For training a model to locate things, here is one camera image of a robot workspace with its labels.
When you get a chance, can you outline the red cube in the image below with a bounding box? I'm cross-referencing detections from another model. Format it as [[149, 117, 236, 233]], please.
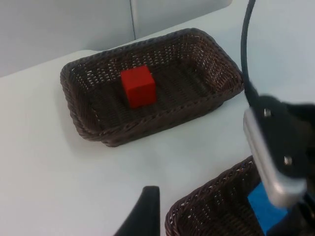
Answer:
[[120, 65, 157, 108]]

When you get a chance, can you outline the blue cube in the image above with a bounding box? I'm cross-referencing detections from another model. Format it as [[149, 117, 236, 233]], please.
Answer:
[[247, 182, 291, 235]]

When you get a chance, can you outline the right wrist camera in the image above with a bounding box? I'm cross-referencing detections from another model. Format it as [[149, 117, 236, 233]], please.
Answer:
[[243, 94, 312, 210]]

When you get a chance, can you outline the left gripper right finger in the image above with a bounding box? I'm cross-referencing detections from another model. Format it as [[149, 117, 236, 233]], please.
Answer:
[[267, 193, 315, 236]]

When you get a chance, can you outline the dark brown wicker basket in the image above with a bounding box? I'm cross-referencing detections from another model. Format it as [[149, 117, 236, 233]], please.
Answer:
[[60, 28, 245, 148], [164, 155, 271, 236]]

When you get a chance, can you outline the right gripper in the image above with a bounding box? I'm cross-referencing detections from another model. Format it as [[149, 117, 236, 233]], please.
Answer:
[[283, 101, 315, 190]]

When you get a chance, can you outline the black cable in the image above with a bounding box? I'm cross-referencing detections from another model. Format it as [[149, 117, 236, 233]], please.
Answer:
[[241, 0, 262, 108]]

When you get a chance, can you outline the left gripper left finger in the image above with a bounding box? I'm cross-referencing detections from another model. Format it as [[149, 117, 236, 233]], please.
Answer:
[[114, 186, 160, 236]]

